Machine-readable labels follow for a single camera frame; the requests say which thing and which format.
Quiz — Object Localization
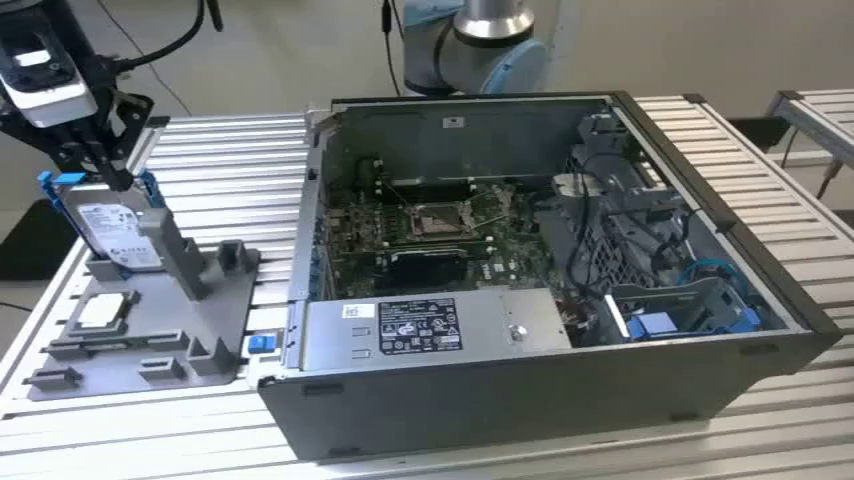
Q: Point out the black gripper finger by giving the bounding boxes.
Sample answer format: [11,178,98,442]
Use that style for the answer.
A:
[0,107,108,175]
[99,92,156,194]

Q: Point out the hard disk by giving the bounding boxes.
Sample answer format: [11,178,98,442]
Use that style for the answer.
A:
[37,169,170,274]

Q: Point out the blue disk carrier in bay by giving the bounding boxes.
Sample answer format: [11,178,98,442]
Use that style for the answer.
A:
[626,308,763,345]

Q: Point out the silver CPU chip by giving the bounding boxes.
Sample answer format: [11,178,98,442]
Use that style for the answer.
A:
[71,293,134,331]

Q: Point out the grey parts rack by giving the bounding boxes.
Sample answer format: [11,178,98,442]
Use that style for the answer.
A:
[23,207,266,402]

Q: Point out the silver power supply unit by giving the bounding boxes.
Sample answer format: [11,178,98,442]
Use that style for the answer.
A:
[298,287,577,372]

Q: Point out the black installed RAM sticks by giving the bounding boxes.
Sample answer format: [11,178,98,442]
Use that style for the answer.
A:
[390,177,474,201]

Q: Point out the CPU socket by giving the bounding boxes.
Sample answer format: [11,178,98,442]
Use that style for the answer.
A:
[404,199,483,242]

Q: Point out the black graphics card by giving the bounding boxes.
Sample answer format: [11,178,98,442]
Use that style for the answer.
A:
[384,249,470,295]

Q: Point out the green motherboard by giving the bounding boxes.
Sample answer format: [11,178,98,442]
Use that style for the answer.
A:
[323,177,566,297]

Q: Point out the open black PC case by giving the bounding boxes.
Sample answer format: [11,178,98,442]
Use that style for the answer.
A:
[256,89,843,461]

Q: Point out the black box under table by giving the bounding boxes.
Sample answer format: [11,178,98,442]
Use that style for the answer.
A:
[725,116,793,152]

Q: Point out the metal slat side table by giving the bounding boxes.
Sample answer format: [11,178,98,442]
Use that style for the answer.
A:
[765,89,854,169]

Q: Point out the thin black wall cable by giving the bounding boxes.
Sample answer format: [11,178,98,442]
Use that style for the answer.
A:
[96,0,194,117]

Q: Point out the thick black camera cable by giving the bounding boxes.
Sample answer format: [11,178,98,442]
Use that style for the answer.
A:
[99,0,207,72]

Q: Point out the black hanging cable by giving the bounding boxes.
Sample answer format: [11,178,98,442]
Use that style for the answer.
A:
[379,0,404,97]

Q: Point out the black wire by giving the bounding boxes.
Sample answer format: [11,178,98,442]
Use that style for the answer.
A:
[573,152,703,304]

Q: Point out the blue wire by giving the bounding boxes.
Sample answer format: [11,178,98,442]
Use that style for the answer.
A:
[678,255,743,302]

